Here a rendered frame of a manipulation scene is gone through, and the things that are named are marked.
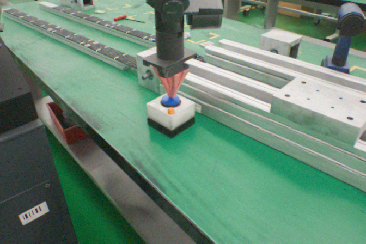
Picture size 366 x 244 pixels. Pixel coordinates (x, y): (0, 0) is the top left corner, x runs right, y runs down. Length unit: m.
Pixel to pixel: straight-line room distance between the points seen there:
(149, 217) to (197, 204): 0.71
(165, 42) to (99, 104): 0.30
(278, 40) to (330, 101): 0.42
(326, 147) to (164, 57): 0.35
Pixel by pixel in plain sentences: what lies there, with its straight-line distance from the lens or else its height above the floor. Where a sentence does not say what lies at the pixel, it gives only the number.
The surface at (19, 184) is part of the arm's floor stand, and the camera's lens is 0.87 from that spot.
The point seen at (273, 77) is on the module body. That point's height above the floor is 0.84.
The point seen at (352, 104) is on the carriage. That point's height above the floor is 0.90.
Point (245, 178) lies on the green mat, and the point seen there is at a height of 0.78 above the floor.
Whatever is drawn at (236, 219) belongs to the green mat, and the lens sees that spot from 0.54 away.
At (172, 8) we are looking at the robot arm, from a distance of 0.53.
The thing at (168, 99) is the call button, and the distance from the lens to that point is 0.68.
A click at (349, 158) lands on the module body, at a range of 0.62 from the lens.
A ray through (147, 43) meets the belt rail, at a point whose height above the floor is 0.79.
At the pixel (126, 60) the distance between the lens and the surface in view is 0.98.
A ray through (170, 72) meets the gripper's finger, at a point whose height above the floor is 0.94.
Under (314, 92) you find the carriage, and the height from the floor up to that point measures 0.90.
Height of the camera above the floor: 1.20
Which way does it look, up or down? 32 degrees down
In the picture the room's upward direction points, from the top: straight up
